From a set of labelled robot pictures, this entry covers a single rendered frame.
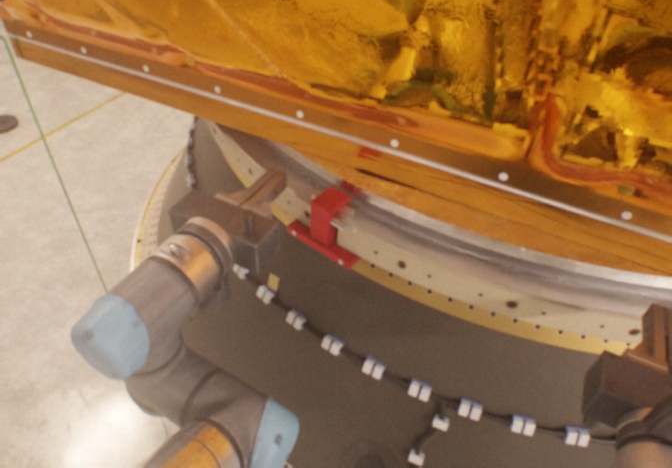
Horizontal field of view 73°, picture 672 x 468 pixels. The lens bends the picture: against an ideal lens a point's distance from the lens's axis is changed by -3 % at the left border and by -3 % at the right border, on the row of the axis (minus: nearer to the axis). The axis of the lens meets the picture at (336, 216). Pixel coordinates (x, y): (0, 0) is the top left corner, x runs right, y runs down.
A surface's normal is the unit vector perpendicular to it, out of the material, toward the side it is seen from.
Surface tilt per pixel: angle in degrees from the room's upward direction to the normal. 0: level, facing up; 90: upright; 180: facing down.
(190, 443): 24
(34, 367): 0
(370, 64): 88
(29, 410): 0
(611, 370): 0
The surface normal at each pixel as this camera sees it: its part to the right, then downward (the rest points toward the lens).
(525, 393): -0.21, 0.20
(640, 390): 0.05, -0.75
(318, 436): -0.46, 0.12
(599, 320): -0.22, 0.63
